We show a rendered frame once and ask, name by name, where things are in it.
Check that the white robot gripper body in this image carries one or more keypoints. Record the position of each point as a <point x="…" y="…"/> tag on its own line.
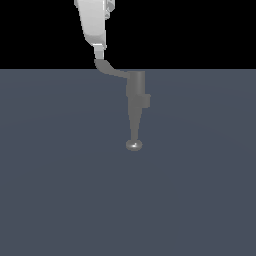
<point x="92" y="20"/>

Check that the grey faucet body with spout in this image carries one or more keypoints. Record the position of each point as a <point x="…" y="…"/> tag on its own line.
<point x="136" y="100"/>

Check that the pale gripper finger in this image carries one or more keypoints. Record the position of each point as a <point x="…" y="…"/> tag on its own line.
<point x="99" y="52"/>

